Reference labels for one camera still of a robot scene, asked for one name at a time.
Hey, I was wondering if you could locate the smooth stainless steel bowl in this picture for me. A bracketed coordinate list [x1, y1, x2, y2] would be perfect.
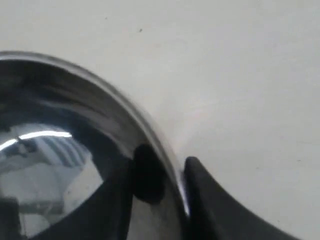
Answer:
[0, 51, 189, 240]

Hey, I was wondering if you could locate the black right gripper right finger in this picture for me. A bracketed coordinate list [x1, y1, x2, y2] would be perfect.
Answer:
[183, 156, 320, 240]

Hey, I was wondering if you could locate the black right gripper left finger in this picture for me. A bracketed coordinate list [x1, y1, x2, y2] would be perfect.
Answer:
[133, 144, 166, 204]

